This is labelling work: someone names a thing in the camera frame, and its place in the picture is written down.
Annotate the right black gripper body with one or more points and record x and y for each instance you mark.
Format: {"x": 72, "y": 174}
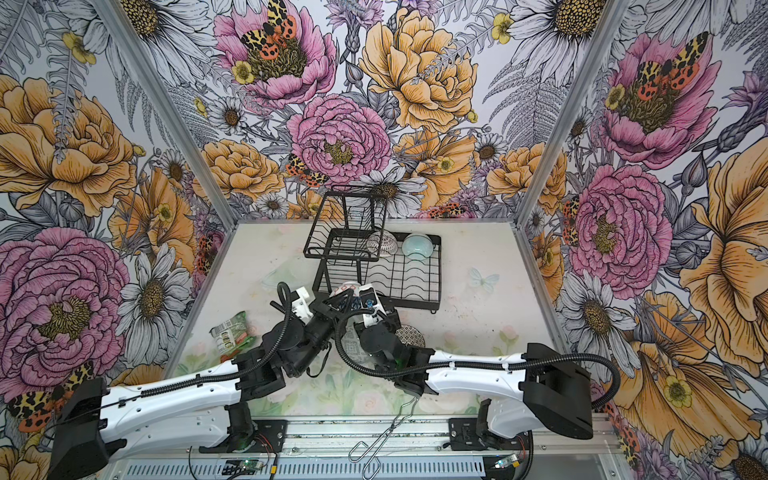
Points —
{"x": 393, "y": 324}

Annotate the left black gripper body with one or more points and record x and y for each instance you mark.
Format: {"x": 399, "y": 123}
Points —
{"x": 322, "y": 325}

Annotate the blue triangle pattern bowl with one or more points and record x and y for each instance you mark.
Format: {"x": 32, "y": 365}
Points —
{"x": 362, "y": 297}

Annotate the white lattice pattern bowl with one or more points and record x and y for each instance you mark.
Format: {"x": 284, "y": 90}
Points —
{"x": 382, "y": 244}

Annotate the mint green bowl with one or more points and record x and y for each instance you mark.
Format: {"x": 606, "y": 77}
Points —
{"x": 417, "y": 246}

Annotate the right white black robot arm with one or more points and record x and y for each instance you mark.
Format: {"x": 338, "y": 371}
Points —
{"x": 538, "y": 388}

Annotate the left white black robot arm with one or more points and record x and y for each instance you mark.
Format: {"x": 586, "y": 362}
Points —
{"x": 207, "y": 409}

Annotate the brown dotted pattern bowl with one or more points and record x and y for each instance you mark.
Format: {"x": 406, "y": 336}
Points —
{"x": 411, "y": 336}

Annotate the green snack packet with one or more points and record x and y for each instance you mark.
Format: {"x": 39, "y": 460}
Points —
{"x": 233, "y": 336}

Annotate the left green circuit board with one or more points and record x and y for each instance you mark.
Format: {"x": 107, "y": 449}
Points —
{"x": 235, "y": 468}

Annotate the green circuit board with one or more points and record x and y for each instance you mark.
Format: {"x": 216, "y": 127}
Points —
{"x": 509, "y": 461}
{"x": 235, "y": 468}

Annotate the right green circuit board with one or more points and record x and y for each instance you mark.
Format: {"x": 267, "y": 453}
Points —
{"x": 509, "y": 461}

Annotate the black wire dish rack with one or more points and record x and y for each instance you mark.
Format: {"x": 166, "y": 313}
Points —
{"x": 341, "y": 225}

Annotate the aluminium front rail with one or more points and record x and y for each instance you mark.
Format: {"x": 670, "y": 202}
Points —
{"x": 318, "y": 447}

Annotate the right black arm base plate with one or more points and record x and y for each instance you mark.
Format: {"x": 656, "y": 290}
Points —
{"x": 465, "y": 435}

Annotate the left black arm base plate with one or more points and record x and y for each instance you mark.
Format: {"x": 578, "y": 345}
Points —
{"x": 257, "y": 436}

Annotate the metal wire tongs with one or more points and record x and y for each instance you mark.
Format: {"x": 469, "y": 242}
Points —
{"x": 366, "y": 453}

